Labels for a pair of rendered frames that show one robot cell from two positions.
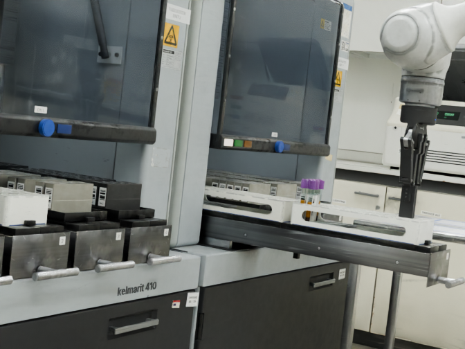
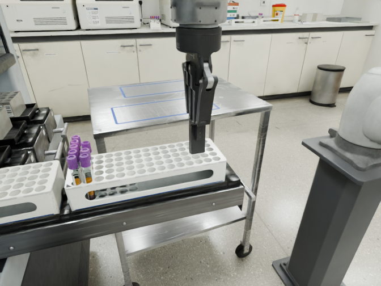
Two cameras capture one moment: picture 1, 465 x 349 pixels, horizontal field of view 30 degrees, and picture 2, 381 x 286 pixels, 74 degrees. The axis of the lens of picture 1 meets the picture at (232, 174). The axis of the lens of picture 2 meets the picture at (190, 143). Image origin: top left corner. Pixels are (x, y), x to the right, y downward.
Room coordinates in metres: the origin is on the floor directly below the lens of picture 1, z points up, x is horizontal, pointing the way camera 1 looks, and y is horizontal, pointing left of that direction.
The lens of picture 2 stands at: (1.55, -0.04, 1.14)
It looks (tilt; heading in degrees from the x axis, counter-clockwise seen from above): 29 degrees down; 312
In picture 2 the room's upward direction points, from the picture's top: straight up
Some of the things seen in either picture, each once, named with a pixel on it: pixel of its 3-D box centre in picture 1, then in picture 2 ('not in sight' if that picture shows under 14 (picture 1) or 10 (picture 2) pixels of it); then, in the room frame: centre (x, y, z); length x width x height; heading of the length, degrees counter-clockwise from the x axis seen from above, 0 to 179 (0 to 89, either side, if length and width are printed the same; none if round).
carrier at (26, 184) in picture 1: (41, 194); not in sight; (1.63, 0.35, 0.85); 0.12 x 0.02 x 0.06; 149
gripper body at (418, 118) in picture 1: (416, 127); (198, 55); (1.84, -0.38, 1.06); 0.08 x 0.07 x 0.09; 150
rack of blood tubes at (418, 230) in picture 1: (360, 224); (149, 172); (1.89, -0.29, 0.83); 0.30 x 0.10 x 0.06; 60
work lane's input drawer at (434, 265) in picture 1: (302, 239); (84, 205); (1.96, -0.17, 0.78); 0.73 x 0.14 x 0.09; 59
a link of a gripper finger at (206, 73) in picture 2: (410, 135); (205, 70); (1.81, -0.36, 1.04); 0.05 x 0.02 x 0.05; 150
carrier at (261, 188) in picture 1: (255, 195); not in sight; (2.20, -0.06, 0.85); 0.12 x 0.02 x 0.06; 150
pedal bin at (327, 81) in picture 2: not in sight; (326, 84); (2.39, -3.47, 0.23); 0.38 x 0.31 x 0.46; 149
